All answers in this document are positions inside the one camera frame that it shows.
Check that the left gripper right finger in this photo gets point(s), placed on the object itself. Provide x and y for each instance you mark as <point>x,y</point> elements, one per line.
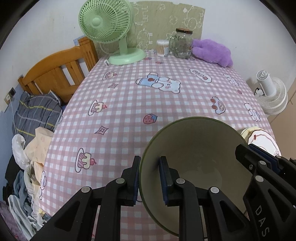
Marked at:
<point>204,214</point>

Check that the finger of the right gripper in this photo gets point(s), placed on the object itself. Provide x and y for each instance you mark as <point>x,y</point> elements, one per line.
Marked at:
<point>269,157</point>
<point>248,157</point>

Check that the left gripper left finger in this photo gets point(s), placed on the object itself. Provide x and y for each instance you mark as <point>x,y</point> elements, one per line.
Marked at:
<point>94,214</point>

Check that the white red-rimmed plate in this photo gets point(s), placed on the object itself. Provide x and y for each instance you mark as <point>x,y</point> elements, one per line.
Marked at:
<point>264,141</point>

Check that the floral ceramic bowl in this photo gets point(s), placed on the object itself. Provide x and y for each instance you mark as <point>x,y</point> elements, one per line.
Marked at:
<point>202,150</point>

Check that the scalloped yellow floral plate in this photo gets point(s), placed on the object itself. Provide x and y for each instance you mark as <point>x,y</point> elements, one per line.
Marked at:
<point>248,131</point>

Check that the white desk fan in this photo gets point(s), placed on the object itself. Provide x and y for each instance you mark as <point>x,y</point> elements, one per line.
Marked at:
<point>272,93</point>

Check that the pile of clothes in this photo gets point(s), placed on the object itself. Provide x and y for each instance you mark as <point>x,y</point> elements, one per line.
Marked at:
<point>21,210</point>

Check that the pink checkered tablecloth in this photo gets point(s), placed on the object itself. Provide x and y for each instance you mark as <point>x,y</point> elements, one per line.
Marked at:
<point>118,109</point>

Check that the purple plush toy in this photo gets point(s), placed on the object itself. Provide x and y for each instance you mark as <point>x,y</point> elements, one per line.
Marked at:
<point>212,52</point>

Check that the grey plaid pillow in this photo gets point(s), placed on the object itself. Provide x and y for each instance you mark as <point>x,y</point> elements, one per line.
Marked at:
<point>36,111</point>

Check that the glass jar black lid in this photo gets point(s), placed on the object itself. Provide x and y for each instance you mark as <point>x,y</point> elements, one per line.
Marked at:
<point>180,43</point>

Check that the cotton swab container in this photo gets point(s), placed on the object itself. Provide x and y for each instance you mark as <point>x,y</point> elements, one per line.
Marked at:
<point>162,48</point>

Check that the wooden bed headboard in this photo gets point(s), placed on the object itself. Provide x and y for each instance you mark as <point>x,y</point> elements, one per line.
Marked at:
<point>60,72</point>

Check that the green patterned board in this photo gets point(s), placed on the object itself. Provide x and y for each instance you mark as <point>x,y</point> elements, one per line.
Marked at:
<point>155,20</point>

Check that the green desk fan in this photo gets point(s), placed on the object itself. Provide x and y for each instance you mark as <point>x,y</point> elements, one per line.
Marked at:
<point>108,22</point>

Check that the wall power socket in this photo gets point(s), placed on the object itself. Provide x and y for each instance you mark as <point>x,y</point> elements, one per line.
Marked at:
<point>10,96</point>

